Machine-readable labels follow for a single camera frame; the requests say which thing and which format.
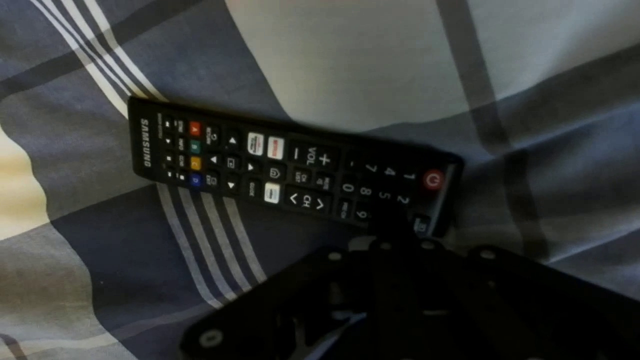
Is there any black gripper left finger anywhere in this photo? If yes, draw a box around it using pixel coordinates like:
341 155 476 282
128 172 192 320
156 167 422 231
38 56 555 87
178 248 366 360

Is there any plaid bed comforter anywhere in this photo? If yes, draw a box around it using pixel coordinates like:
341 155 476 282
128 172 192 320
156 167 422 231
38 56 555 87
0 0 640 360

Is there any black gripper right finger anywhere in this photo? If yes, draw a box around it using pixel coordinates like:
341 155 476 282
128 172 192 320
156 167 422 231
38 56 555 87
372 206 640 360

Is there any black tv remote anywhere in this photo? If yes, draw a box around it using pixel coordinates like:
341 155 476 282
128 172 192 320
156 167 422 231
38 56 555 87
128 97 463 237

